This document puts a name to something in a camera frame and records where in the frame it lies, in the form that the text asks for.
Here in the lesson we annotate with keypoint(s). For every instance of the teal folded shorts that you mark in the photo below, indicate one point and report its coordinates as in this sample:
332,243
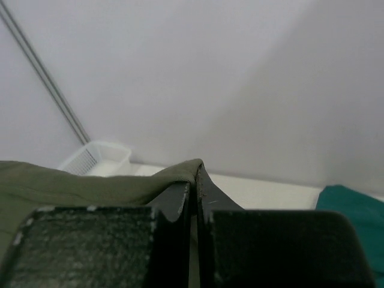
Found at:
366,215

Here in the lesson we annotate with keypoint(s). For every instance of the left aluminium corner post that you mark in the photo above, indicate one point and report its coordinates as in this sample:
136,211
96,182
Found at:
43,74

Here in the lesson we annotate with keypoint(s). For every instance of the white plastic basket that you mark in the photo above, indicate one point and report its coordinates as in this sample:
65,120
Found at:
99,158

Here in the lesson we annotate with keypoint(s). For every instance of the olive green shorts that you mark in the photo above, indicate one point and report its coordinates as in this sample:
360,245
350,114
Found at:
26,188

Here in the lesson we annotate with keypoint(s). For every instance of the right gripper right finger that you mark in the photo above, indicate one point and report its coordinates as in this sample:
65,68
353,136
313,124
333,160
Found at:
274,248

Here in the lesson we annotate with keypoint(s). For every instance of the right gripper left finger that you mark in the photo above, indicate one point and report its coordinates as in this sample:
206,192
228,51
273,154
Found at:
99,246

